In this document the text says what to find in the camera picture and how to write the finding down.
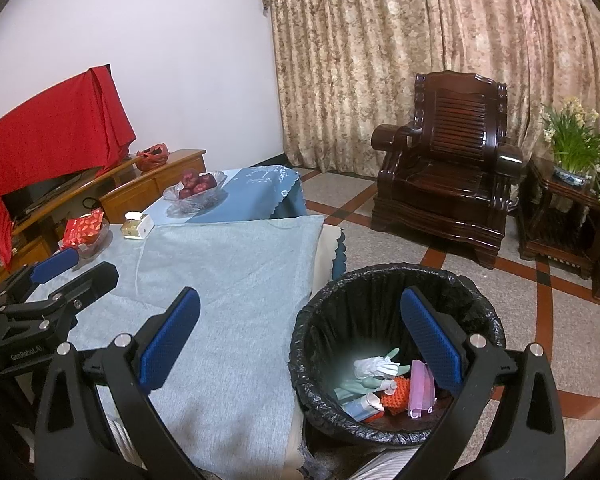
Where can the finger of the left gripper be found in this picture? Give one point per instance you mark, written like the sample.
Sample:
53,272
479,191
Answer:
18,288
70,299

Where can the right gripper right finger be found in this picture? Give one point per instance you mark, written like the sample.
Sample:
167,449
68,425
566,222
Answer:
526,439

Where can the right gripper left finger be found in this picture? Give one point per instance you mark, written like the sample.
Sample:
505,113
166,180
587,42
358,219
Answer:
73,438

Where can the pink face mask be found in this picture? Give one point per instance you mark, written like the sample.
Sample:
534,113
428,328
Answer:
422,396

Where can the green rubber glove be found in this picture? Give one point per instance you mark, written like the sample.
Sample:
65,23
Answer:
351,387

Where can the white tissue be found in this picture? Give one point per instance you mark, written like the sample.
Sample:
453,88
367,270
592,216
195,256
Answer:
376,367

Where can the blue white paper cup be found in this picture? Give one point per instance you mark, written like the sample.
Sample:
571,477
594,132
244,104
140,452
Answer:
364,407

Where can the black lined trash bin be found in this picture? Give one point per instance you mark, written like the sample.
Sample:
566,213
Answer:
358,316

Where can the small glass dish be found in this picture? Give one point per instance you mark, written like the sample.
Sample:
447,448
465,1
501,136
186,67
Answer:
99,242

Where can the red snack packet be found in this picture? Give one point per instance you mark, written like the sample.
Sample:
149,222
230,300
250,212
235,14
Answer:
82,229

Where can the television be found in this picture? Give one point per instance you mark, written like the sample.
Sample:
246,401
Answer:
21,203

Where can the tissue box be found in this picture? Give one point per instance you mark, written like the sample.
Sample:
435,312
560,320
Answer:
136,225

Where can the grey-blue tablecloth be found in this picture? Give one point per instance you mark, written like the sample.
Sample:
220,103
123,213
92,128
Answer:
228,400

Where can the wooden tv cabinet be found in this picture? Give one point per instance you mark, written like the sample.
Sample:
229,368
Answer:
116,192

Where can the red cloth cover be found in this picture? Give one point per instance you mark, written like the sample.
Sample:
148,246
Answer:
73,126

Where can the red apples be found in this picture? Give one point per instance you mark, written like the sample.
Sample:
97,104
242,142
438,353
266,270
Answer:
194,183

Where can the glass fruit bowl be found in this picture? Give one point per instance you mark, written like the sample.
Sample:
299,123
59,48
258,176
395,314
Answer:
197,204

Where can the dark wooden side table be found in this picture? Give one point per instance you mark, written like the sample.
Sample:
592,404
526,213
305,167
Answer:
556,220

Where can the blue embroidered table cover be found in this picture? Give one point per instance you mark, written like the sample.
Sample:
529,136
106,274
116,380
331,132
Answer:
254,193

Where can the dark wooden armchair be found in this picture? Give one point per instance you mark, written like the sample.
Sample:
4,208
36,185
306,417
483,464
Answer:
450,171

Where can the potted narcissus plant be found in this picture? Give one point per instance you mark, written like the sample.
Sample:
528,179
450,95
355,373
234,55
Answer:
573,133

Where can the beige patterned curtain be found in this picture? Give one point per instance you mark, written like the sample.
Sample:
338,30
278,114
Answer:
346,66

